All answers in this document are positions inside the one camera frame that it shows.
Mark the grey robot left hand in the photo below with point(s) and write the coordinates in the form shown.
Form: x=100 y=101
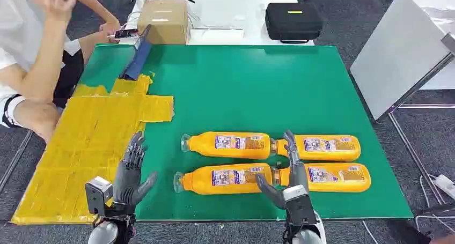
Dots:
x=126 y=182

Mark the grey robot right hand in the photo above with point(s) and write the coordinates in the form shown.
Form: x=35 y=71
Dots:
x=296 y=175

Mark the orange drink bottle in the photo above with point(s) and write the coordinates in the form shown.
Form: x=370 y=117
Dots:
x=227 y=178
x=234 y=145
x=337 y=177
x=327 y=148

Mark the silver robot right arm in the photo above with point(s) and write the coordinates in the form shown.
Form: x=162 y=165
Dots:
x=307 y=237

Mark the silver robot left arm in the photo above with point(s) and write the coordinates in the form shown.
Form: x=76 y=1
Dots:
x=106 y=231

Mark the yellow sheet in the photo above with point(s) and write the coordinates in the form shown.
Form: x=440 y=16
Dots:
x=81 y=146

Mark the green table mat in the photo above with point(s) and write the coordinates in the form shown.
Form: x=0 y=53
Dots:
x=249 y=89

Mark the blue folded board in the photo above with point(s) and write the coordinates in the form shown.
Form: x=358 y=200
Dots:
x=137 y=61

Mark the smartphone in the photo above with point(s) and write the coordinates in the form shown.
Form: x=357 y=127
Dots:
x=125 y=33

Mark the white power strip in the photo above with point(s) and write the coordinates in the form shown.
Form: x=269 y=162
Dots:
x=446 y=186

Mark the black carry case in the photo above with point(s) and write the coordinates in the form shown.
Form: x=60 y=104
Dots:
x=293 y=22

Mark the person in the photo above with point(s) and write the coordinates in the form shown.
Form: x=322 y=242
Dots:
x=32 y=57

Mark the white table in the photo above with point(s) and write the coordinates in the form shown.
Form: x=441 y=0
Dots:
x=231 y=11
x=398 y=54

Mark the brown cardboard box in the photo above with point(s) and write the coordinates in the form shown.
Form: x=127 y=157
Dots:
x=165 y=22

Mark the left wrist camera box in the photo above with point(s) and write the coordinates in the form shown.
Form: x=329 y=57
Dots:
x=97 y=194

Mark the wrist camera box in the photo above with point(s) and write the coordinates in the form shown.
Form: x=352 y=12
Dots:
x=97 y=194
x=300 y=207

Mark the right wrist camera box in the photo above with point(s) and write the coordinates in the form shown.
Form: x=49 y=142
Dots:
x=300 y=207

